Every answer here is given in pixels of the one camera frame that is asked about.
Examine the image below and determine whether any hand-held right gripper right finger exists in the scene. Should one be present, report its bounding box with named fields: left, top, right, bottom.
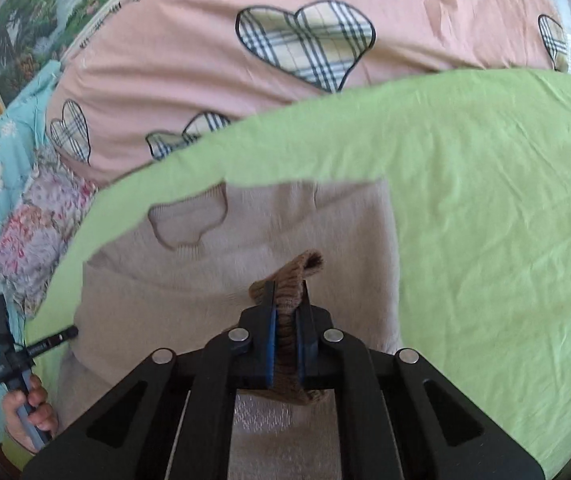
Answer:
left=297, top=280, right=547, bottom=480

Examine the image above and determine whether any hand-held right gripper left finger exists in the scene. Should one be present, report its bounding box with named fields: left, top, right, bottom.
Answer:
left=22, top=280, right=279, bottom=480

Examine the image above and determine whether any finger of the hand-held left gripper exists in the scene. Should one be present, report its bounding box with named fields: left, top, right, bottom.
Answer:
left=22, top=325, right=80, bottom=359
left=0, top=294, right=14, bottom=356

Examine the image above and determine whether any beige knit sweater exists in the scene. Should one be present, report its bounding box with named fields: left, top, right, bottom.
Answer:
left=58, top=180, right=407, bottom=480

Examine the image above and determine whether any person's left hand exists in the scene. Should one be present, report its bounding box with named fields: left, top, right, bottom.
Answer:
left=2, top=374, right=61, bottom=457

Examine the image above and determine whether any floral ruffled pillow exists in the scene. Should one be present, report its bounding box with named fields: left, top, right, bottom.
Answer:
left=0, top=147, right=100, bottom=320

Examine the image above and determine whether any green bed sheet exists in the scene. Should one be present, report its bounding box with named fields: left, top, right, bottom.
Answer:
left=24, top=67, right=571, bottom=480

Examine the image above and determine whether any pink quilt with plaid hearts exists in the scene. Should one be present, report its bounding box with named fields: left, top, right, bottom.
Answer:
left=45, top=0, right=571, bottom=192

